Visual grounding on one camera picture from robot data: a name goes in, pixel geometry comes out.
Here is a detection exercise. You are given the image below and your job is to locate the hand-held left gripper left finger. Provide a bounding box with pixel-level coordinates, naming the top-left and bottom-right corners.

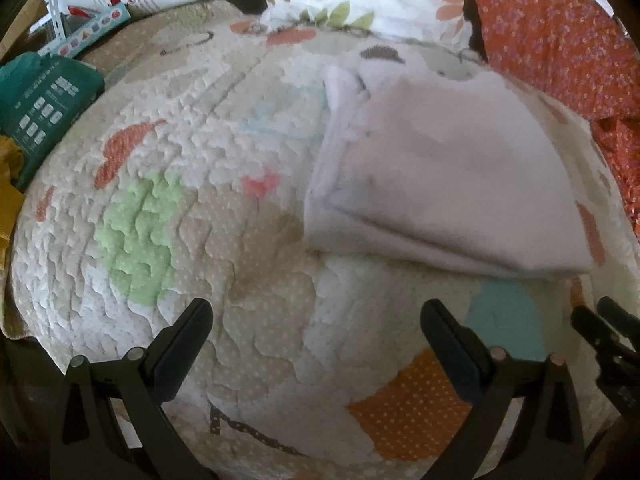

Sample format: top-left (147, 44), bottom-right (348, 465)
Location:
top-left (49, 298), bottom-right (216, 480)

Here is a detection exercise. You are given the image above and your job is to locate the orange floral cloth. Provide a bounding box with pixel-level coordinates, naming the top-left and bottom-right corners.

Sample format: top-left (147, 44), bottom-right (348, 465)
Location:
top-left (462, 0), bottom-right (640, 238)

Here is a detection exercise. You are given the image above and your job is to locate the small white garment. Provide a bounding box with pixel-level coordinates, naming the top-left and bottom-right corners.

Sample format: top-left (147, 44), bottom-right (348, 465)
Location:
top-left (302, 62), bottom-right (608, 281)

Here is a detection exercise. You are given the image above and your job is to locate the patchwork quilted blanket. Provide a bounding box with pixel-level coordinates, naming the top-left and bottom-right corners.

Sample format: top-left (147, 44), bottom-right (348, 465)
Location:
top-left (2, 0), bottom-right (633, 466)

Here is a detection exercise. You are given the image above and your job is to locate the mustard yellow cloth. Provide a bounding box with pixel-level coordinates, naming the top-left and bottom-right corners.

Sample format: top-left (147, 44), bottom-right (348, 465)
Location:
top-left (0, 135), bottom-right (26, 281)

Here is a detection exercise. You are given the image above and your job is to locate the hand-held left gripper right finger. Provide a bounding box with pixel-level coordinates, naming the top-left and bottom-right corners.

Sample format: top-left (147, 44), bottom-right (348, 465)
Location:
top-left (420, 299), bottom-right (586, 480)

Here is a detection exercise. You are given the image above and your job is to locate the white perforated metal bar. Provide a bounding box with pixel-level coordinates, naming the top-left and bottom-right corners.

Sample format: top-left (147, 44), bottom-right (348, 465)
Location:
top-left (42, 0), bottom-right (68, 46)

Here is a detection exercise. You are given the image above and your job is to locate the long colourful printed box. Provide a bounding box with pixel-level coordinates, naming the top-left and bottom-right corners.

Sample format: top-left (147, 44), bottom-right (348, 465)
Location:
top-left (37, 2), bottom-right (132, 58)

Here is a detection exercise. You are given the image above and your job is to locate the teal printed package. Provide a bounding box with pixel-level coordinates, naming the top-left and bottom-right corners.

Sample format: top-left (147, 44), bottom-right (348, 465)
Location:
top-left (0, 54), bottom-right (106, 192)

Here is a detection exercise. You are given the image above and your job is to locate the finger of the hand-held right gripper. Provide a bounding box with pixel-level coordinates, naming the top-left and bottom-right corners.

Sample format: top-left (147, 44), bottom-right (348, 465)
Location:
top-left (597, 296), bottom-right (640, 343)
top-left (571, 305), bottom-right (623, 361)

